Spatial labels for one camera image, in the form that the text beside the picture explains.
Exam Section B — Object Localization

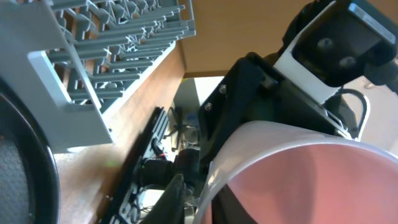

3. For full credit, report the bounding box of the grey dishwasher rack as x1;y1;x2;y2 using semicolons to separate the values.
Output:
1;0;196;154

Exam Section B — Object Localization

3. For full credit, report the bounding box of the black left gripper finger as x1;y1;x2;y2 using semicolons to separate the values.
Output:
141;174;186;224

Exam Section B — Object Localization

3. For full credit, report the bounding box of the pink cup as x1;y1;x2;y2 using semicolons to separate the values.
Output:
194;121;397;223

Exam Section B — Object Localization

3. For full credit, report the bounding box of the round black serving tray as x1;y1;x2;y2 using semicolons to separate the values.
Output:
1;81;60;224

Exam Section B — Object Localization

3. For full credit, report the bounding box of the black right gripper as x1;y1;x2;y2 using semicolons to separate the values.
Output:
198;52;361;167

